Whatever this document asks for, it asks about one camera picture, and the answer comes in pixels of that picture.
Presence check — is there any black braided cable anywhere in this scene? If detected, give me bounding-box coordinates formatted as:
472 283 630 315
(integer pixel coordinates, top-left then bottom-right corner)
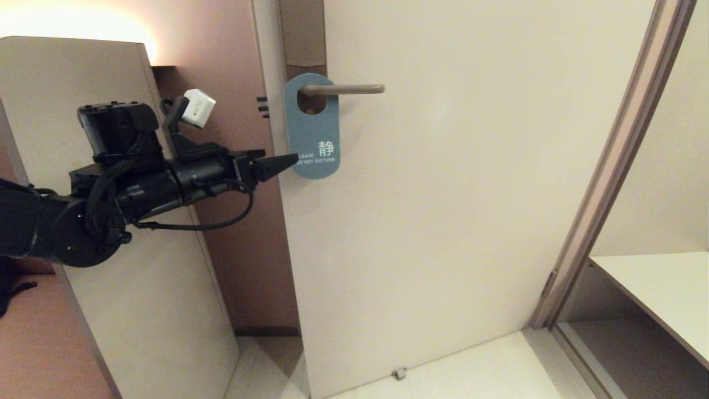
133 177 255 231

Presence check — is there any metal door handle lever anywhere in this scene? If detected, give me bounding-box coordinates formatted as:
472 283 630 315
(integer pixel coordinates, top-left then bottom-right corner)
301 84 386 98

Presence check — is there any metal lock plate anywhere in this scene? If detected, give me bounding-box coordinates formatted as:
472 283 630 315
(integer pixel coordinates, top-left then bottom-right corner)
279 0 327 78

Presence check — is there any black bag with strap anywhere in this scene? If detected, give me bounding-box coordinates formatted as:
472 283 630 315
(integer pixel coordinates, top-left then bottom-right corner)
0 258 38 319

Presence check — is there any dark skirting board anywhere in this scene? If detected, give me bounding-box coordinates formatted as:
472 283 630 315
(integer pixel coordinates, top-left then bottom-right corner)
235 326 301 337

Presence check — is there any beige upright panel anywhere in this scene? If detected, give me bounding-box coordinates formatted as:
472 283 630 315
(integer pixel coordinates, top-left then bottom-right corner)
0 36 240 399

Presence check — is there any white door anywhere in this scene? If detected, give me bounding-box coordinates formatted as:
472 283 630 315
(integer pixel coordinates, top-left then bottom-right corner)
252 0 657 399

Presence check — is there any beige door frame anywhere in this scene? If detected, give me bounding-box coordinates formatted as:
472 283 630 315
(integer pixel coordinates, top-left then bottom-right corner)
529 0 697 332

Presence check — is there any blue do-not-disturb door hanger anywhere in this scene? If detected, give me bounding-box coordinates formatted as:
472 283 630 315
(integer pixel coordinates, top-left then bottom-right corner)
284 73 340 179

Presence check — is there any black camera bracket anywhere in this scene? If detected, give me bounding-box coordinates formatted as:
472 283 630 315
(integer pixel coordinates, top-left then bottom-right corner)
161 97 229 162

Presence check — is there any white shelf board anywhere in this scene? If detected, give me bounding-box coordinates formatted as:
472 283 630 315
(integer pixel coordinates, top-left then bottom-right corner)
588 252 709 371

